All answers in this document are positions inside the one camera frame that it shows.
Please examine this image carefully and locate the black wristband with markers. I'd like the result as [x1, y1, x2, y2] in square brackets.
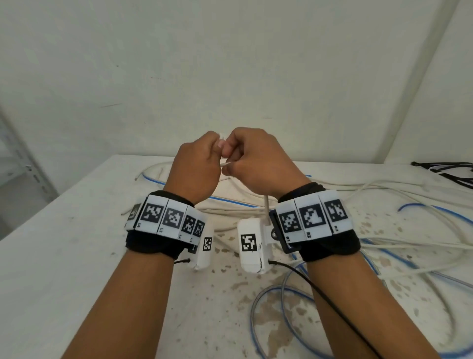
[124, 190, 207, 259]
[269, 182, 361, 262]

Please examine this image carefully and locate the person's right hand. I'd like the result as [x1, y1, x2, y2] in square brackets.
[221, 127, 311, 204]

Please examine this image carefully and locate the blue cable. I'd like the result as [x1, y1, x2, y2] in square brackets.
[398, 202, 473, 225]
[142, 173, 424, 359]

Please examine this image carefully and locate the person's left hand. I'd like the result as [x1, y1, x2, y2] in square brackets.
[164, 130, 226, 206]

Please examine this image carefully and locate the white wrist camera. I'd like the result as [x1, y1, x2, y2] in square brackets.
[236, 218, 276, 274]
[186, 225, 214, 271]

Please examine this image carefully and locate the person's right forearm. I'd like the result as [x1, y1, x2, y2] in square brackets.
[306, 251, 440, 359]

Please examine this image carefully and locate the grey metal shelf rack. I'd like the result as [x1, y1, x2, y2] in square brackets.
[0, 107, 60, 232]

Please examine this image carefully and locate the black right camera wire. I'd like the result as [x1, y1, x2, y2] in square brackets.
[269, 260, 381, 359]

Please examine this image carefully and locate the bundle of black cable ties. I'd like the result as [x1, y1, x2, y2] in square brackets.
[410, 161, 473, 190]

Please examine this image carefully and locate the person's left forearm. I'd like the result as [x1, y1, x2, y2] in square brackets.
[61, 250, 174, 359]

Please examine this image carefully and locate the black left wristband with markers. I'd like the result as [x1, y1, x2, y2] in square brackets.
[124, 190, 207, 259]

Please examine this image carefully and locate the thick white cable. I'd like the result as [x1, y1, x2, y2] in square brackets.
[217, 131, 271, 227]

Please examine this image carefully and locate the black right wristband with markers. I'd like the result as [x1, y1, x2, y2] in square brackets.
[269, 182, 361, 262]

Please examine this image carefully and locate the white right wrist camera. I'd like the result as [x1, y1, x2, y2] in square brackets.
[236, 218, 276, 274]

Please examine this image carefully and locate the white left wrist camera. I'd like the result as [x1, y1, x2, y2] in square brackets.
[186, 225, 214, 271]

